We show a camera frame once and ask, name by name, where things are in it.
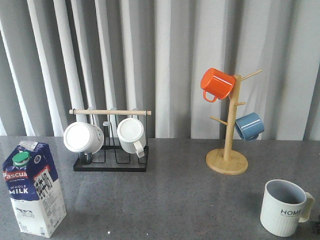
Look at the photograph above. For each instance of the wooden mug tree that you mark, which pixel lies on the wooden mug tree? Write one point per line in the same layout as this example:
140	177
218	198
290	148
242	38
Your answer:
225	160

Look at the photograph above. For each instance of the blue white milk carton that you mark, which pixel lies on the blue white milk carton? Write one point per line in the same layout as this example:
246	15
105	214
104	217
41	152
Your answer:
34	188

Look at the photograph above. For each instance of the white ribbed mug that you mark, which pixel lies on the white ribbed mug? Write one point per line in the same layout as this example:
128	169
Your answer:
131	134

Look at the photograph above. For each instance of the black wire mug rack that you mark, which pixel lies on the black wire mug rack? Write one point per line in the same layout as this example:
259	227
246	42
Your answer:
111	157

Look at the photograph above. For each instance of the orange mug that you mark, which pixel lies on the orange mug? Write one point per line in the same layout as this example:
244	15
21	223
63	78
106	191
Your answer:
216	85

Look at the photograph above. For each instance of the blue mug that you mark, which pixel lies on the blue mug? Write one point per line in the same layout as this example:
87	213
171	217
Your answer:
249	126

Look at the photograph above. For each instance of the white round smiley mug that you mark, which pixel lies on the white round smiley mug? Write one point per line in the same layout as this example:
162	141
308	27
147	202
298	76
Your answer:
83	137

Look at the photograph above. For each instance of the cream HOME mug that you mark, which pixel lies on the cream HOME mug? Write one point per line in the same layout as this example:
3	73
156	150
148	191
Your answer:
284	206

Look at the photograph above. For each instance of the grey white curtain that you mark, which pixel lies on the grey white curtain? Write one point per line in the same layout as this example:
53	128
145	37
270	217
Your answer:
58	55

